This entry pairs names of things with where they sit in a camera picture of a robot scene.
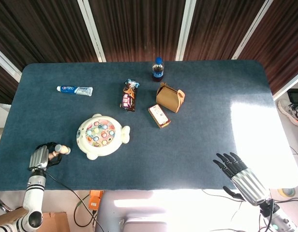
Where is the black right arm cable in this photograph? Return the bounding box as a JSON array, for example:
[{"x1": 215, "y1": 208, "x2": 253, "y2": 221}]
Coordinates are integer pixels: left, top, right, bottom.
[{"x1": 259, "y1": 199, "x2": 277, "y2": 232}]

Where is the small red yellow box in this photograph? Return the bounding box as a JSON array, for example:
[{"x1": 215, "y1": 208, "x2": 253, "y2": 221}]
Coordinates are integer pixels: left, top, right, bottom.
[{"x1": 148, "y1": 104, "x2": 172, "y2": 129}]

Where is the dark brown curtain panel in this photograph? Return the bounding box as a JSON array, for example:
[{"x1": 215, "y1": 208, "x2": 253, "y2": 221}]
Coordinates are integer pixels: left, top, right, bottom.
[
  {"x1": 182, "y1": 0, "x2": 267, "y2": 61},
  {"x1": 88, "y1": 0, "x2": 187, "y2": 63},
  {"x1": 0, "y1": 0, "x2": 99, "y2": 104},
  {"x1": 237, "y1": 0, "x2": 298, "y2": 95}
]

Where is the white whack-a-mole toy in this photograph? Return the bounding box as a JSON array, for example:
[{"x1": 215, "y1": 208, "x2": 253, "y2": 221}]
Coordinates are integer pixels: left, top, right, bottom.
[{"x1": 75, "y1": 113, "x2": 131, "y2": 160}]

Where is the dark brown snack bag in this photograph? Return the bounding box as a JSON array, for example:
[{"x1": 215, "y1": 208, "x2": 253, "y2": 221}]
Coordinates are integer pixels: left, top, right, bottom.
[{"x1": 119, "y1": 78, "x2": 140, "y2": 112}]

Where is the brown cardboard tube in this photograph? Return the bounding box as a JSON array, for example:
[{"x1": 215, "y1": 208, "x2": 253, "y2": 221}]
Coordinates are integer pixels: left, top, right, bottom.
[{"x1": 0, "y1": 207, "x2": 29, "y2": 226}]

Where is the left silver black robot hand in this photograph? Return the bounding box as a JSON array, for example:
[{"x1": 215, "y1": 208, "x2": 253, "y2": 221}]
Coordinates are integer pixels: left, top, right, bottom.
[{"x1": 28, "y1": 142, "x2": 63, "y2": 171}]

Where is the pink grey toy hammer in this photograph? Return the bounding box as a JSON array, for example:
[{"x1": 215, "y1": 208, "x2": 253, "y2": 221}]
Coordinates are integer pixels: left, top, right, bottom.
[{"x1": 48, "y1": 144, "x2": 72, "y2": 160}]

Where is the green cable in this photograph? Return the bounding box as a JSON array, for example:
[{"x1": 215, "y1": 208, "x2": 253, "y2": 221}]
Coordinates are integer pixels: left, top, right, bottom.
[{"x1": 74, "y1": 193, "x2": 94, "y2": 228}]

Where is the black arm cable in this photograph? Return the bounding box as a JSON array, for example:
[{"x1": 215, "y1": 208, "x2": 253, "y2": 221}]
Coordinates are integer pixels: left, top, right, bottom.
[
  {"x1": 44, "y1": 170, "x2": 100, "y2": 224},
  {"x1": 259, "y1": 199, "x2": 277, "y2": 232}
]

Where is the grey robot torso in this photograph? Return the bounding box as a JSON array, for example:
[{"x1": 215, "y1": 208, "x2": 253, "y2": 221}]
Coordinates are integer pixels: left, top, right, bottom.
[{"x1": 94, "y1": 190, "x2": 239, "y2": 232}]

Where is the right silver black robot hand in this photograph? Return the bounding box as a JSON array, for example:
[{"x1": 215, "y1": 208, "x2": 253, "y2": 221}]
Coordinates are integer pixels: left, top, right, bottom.
[{"x1": 213, "y1": 152, "x2": 271, "y2": 206}]

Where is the orange device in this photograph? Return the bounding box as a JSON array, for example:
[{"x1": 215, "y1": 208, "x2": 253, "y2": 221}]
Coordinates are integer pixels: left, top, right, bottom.
[{"x1": 88, "y1": 190, "x2": 105, "y2": 210}]

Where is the white frame post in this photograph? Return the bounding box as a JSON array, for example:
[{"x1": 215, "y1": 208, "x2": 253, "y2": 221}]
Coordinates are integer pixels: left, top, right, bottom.
[
  {"x1": 175, "y1": 0, "x2": 197, "y2": 61},
  {"x1": 232, "y1": 0, "x2": 275, "y2": 60},
  {"x1": 0, "y1": 45, "x2": 22, "y2": 83},
  {"x1": 77, "y1": 0, "x2": 106, "y2": 63},
  {"x1": 272, "y1": 76, "x2": 298, "y2": 101}
]

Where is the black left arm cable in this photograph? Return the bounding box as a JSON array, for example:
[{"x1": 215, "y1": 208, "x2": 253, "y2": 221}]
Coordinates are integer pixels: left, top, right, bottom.
[{"x1": 44, "y1": 170, "x2": 100, "y2": 224}]

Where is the blue white toothpaste tube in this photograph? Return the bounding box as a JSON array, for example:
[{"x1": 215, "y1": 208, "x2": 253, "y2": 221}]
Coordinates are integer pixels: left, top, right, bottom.
[{"x1": 56, "y1": 85, "x2": 93, "y2": 97}]

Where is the yellow tape roll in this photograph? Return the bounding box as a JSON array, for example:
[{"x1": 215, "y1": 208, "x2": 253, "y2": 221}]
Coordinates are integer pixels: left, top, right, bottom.
[{"x1": 277, "y1": 188, "x2": 297, "y2": 198}]

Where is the cola bottle blue cap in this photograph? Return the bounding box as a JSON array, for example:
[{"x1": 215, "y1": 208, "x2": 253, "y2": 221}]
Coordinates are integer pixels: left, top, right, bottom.
[{"x1": 152, "y1": 57, "x2": 165, "y2": 83}]

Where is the white grey sneaker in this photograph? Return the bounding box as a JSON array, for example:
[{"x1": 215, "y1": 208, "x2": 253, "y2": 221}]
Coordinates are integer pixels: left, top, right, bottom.
[{"x1": 277, "y1": 99, "x2": 298, "y2": 127}]

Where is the brown cardboard gable box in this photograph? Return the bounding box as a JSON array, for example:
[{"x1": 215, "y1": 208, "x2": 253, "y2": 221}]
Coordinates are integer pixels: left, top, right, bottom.
[{"x1": 155, "y1": 82, "x2": 186, "y2": 114}]

